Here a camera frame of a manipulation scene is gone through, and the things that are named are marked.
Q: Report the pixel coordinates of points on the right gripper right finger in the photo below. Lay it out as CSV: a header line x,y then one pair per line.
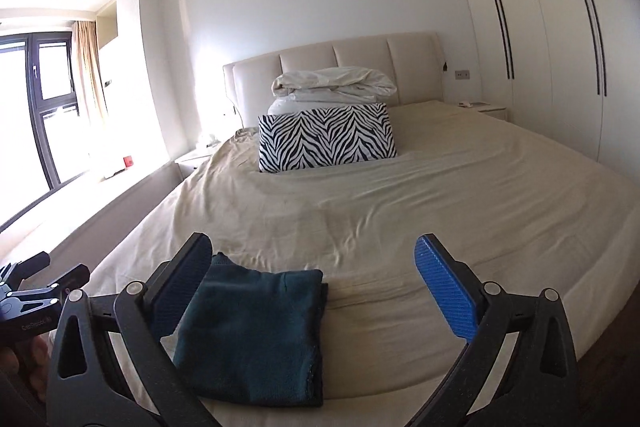
x,y
455,288

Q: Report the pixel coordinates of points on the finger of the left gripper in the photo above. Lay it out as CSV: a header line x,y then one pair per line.
x,y
13,274
60,281

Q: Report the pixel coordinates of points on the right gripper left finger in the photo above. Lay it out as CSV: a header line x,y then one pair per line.
x,y
173,284

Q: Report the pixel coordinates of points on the dark teal fleece garment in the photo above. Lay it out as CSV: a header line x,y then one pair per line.
x,y
253,338

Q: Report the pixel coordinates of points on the person's left hand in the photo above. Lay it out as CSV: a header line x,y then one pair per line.
x,y
29,358

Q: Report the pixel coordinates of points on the beige bed sheet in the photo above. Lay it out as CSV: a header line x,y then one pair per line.
x,y
519,209

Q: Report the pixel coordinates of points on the white left bedside table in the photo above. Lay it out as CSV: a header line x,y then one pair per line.
x,y
190,162

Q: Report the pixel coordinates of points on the white bedside table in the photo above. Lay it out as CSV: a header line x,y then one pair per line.
x,y
493,110
190,162

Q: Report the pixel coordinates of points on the small red object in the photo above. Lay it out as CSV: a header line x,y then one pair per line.
x,y
128,162

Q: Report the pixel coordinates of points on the dark framed window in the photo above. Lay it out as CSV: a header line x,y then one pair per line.
x,y
45,80

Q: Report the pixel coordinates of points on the beige curtain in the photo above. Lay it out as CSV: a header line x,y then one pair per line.
x,y
86,70

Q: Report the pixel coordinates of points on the zebra print pillow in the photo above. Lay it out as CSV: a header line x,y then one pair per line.
x,y
325,137

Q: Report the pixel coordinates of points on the beige padded headboard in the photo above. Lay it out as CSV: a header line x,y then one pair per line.
x,y
414,61

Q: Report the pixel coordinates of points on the crumpled white duvet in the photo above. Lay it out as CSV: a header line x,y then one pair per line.
x,y
328,87

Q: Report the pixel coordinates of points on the white wardrobe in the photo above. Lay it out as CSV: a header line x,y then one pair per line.
x,y
567,69

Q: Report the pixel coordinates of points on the wall power socket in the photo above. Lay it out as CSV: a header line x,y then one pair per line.
x,y
462,75

